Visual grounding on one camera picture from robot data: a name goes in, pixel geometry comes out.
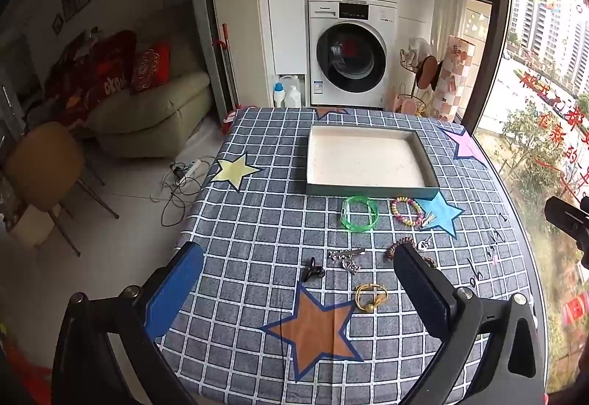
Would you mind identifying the brown chair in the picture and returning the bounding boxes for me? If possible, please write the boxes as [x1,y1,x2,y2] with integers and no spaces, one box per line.
[4,122,120,257]

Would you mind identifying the white detergent jug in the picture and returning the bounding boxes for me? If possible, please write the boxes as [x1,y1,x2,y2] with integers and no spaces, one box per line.
[279,74,303,108]

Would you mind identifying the white washing machine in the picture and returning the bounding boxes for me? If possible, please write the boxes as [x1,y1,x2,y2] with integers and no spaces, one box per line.
[307,0,399,108]

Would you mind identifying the tall white cabinet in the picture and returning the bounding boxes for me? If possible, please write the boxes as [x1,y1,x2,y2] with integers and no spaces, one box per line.
[261,0,310,75]

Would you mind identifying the wire hat rack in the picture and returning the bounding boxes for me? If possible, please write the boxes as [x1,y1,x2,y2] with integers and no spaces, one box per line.
[398,37,450,117]

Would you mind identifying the red patterned cushion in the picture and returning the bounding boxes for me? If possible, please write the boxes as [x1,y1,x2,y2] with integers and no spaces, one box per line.
[131,42,172,94]

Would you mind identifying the pink wire basket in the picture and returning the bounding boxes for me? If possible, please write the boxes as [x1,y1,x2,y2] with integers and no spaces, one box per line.
[385,85,436,116]

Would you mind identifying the cream sofa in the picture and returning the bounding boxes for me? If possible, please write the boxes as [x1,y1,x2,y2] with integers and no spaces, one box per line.
[87,71,214,159]

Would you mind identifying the brown coil hair tie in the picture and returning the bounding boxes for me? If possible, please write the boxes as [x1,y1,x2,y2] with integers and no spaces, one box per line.
[385,236,438,269]

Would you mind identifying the green translucent bangle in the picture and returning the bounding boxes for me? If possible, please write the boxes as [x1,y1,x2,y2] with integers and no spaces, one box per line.
[341,196,380,231]

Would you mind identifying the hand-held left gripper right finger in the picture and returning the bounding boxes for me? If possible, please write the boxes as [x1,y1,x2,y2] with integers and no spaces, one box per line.
[393,243,547,405]

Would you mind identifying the grey checked star tablecloth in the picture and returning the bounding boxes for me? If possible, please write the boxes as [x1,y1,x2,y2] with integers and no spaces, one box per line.
[154,106,549,405]

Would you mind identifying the black claw hair clip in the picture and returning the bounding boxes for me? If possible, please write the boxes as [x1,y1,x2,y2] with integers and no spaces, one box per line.
[299,257,325,283]

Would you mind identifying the pink checked gift bag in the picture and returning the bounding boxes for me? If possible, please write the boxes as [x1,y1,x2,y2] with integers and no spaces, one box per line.
[431,35,476,123]

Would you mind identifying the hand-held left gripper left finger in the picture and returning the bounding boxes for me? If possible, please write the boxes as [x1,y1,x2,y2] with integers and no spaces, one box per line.
[53,242,205,405]

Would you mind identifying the grey tray with white inside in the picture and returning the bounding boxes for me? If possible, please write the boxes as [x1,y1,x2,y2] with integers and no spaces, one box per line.
[306,124,441,200]

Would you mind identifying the dark red blanket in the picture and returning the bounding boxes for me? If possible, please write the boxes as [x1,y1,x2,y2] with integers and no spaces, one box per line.
[43,30,139,126]

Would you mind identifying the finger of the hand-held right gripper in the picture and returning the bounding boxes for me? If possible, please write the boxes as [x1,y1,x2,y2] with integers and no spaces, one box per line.
[544,196,589,241]

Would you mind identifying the gold bracelet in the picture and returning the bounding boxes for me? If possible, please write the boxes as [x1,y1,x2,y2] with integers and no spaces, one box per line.
[353,283,388,312]

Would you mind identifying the black cable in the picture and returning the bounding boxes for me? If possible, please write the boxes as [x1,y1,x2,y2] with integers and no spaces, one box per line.
[160,157,218,227]

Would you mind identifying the pink yellow beaded bracelet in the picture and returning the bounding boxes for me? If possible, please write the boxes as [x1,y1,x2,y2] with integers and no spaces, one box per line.
[390,196,425,229]

